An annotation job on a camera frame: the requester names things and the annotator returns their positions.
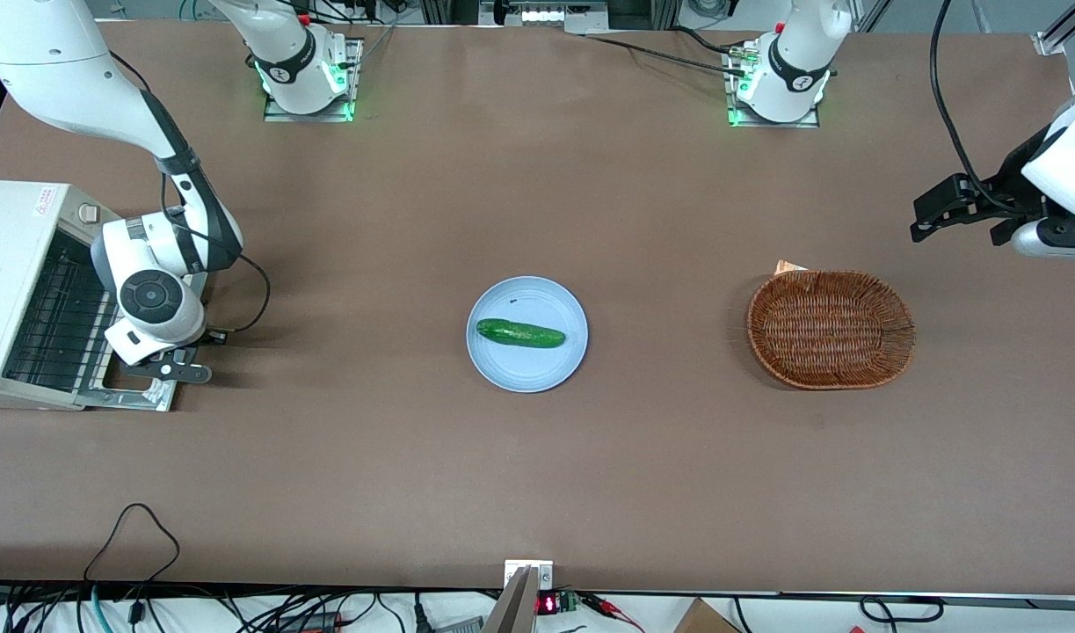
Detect thin black looped cable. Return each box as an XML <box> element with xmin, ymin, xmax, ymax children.
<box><xmin>83</xmin><ymin>503</ymin><xmax>182</xmax><ymax>586</ymax></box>

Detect grey camera post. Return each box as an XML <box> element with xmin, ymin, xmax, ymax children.
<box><xmin>483</xmin><ymin>567</ymin><xmax>538</xmax><ymax>633</ymax></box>

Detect red clip leads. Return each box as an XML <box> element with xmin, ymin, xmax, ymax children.
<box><xmin>581</xmin><ymin>593</ymin><xmax>645</xmax><ymax>633</ymax></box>

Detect green cucumber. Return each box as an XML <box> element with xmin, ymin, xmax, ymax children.
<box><xmin>476</xmin><ymin>318</ymin><xmax>567</xmax><ymax>350</ymax></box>

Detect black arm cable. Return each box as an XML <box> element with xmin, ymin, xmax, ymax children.
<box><xmin>161</xmin><ymin>171</ymin><xmax>272</xmax><ymax>346</ymax></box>
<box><xmin>929</xmin><ymin>0</ymin><xmax>1030</xmax><ymax>216</ymax></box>

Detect light blue round plate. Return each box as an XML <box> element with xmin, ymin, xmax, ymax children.
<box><xmin>466</xmin><ymin>276</ymin><xmax>589</xmax><ymax>394</ymax></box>

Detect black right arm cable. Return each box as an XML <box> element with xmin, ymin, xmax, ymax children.
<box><xmin>161</xmin><ymin>171</ymin><xmax>272</xmax><ymax>346</ymax></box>

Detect brown cardboard box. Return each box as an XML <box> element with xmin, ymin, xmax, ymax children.
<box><xmin>673</xmin><ymin>598</ymin><xmax>742</xmax><ymax>633</ymax></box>

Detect white post bracket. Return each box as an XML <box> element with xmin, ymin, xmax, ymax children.
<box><xmin>504</xmin><ymin>560</ymin><xmax>556</xmax><ymax>592</ymax></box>

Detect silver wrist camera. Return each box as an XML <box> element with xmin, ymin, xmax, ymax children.
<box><xmin>1012</xmin><ymin>218</ymin><xmax>1075</xmax><ymax>261</ymax></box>

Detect black power adapter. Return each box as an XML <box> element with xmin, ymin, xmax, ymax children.
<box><xmin>278</xmin><ymin>611</ymin><xmax>343</xmax><ymax>633</ymax></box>

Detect black cable on table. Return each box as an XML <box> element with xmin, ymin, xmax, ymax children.
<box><xmin>581</xmin><ymin>26</ymin><xmax>753</xmax><ymax>78</ymax></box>

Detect aluminium frame profile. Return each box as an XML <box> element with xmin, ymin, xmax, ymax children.
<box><xmin>1034</xmin><ymin>0</ymin><xmax>1075</xmax><ymax>58</ymax></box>

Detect white toaster oven body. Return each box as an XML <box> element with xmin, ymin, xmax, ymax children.
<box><xmin>0</xmin><ymin>179</ymin><xmax>123</xmax><ymax>411</ymax></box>

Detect grey device with lights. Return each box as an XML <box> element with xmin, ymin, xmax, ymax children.
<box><xmin>480</xmin><ymin>0</ymin><xmax>610</xmax><ymax>34</ymax></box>

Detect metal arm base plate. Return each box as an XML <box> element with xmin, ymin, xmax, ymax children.
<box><xmin>263</xmin><ymin>37</ymin><xmax>364</xmax><ymax>122</ymax></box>
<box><xmin>723</xmin><ymin>42</ymin><xmax>822</xmax><ymax>129</ymax></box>

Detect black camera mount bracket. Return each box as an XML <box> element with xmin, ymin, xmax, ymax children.
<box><xmin>985</xmin><ymin>127</ymin><xmax>1055</xmax><ymax>221</ymax></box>

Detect metal wire oven rack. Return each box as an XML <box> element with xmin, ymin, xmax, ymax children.
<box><xmin>1</xmin><ymin>230</ymin><xmax>120</xmax><ymax>392</ymax></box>

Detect brown oval wicker basket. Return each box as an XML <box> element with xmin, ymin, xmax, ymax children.
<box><xmin>746</xmin><ymin>269</ymin><xmax>918</xmax><ymax>390</ymax></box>

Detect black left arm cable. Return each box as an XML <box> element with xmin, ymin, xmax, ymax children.
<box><xmin>929</xmin><ymin>0</ymin><xmax>1030</xmax><ymax>216</ymax></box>

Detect black coiled cable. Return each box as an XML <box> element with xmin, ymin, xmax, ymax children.
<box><xmin>858</xmin><ymin>596</ymin><xmax>947</xmax><ymax>624</ymax></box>

